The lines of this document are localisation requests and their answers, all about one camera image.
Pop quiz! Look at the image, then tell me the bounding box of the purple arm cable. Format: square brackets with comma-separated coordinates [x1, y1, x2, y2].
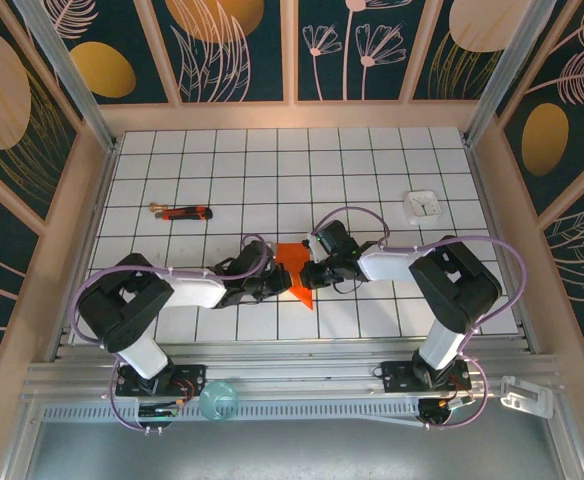
[311, 205, 528, 431]
[69, 233, 276, 432]

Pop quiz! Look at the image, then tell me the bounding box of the orange black utility knife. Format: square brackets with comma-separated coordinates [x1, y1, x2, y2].
[159, 205, 214, 222]

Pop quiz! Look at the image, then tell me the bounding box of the white plastic bracket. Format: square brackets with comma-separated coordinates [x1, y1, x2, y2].
[500, 375, 556, 419]

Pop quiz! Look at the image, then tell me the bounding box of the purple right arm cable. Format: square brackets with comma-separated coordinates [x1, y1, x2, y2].
[311, 205, 528, 431]

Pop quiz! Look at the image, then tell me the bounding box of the black controller board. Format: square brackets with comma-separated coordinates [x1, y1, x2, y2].
[136, 399, 181, 435]
[418, 394, 475, 431]

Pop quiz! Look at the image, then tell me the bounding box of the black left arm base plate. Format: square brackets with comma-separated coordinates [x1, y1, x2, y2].
[115, 363, 208, 397]

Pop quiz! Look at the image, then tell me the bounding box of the perforated metal cable tray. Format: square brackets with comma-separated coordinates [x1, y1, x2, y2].
[39, 402, 423, 422]

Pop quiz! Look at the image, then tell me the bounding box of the orange paper sheet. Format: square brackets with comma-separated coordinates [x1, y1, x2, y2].
[274, 241, 316, 312]

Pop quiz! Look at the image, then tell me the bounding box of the white square clock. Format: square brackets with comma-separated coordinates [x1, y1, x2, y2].
[403, 190, 444, 226]

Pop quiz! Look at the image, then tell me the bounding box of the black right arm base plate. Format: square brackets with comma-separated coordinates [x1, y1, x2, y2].
[380, 360, 473, 396]

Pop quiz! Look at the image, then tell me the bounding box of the aluminium side rail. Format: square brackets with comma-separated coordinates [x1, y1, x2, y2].
[464, 142, 538, 354]
[51, 142, 123, 361]

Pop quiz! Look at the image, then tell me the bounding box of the clear teal glass bowl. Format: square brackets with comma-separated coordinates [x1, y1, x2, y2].
[198, 379, 238, 422]

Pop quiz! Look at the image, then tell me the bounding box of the aluminium frame post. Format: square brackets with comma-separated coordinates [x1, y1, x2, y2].
[464, 0, 558, 146]
[11, 0, 123, 151]

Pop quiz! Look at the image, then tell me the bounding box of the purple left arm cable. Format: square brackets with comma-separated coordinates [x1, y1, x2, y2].
[69, 233, 276, 432]

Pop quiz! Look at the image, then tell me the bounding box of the aluminium mounting rail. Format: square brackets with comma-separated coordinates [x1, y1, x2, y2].
[19, 339, 568, 407]

